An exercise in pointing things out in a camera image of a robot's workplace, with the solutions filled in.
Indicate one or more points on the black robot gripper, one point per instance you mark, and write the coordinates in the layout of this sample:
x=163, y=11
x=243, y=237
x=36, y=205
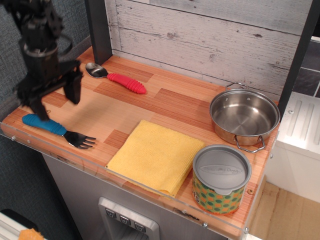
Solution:
x=45, y=74

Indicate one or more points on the blue handled metal fork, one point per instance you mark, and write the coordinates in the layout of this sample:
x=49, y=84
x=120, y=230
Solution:
x=75, y=139

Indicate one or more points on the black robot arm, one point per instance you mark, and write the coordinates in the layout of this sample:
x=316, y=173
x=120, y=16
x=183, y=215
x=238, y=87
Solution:
x=40, y=28

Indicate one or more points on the yellow folded cloth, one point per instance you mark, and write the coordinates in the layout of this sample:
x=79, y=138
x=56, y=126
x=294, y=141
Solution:
x=156, y=157

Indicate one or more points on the clear acrylic edge guard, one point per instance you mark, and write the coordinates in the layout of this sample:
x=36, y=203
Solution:
x=82, y=182

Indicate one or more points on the silver dispenser panel with buttons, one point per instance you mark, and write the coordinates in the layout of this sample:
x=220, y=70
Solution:
x=122, y=223

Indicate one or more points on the orange object at corner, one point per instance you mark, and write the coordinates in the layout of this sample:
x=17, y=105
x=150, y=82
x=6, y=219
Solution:
x=30, y=234

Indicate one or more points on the green orange patterned can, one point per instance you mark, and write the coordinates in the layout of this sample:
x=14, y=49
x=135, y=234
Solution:
x=220, y=176

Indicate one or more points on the small steel pot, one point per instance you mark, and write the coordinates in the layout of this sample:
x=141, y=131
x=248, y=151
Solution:
x=244, y=117

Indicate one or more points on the white toy sink unit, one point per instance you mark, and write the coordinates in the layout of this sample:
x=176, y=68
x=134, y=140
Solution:
x=294, y=162

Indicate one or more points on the red handled metal spoon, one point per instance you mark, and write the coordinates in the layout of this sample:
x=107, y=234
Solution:
x=97, y=71

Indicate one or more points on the dark left vertical post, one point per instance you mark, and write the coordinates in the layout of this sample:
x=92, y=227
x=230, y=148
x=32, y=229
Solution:
x=99, y=30

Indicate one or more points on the dark vertical post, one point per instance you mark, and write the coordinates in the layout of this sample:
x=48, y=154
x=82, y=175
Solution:
x=99, y=30
x=300, y=52

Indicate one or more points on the dark right vertical post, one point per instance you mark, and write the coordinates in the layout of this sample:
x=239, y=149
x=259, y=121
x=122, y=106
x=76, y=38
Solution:
x=300, y=52

